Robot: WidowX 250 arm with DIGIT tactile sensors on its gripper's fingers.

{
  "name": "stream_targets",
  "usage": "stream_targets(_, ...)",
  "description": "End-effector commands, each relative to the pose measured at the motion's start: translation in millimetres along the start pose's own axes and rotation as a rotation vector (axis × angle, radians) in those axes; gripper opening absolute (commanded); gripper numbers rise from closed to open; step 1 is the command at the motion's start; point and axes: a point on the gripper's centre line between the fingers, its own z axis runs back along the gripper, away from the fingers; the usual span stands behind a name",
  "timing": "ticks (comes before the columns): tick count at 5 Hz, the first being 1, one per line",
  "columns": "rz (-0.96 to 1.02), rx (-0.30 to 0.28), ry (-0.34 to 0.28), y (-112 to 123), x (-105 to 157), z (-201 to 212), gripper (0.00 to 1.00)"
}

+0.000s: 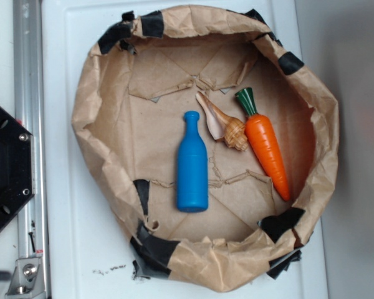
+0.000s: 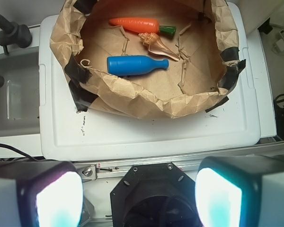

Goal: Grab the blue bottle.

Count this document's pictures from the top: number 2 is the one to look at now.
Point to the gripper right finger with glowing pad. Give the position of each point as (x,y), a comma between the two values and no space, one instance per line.
(240,191)

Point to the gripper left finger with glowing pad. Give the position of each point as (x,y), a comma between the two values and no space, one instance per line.
(40,194)

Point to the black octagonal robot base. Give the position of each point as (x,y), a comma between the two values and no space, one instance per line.
(155,195)

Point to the blue plastic bottle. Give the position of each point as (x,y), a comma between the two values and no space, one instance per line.
(134,65)

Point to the white plastic cooler lid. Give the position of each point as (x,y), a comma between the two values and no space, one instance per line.
(67,134)

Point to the grey sink basin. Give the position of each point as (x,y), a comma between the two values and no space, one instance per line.
(19,95)

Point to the crumpled brown paper bag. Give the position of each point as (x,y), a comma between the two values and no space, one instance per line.
(207,43)

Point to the black faucet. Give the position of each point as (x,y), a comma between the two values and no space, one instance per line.
(13,33)

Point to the tan spiral seashell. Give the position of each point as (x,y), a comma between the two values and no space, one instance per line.
(155,45)

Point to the orange toy carrot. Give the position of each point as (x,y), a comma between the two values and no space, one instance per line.
(142,25)

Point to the aluminium frame rail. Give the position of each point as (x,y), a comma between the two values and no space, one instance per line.
(93,170)

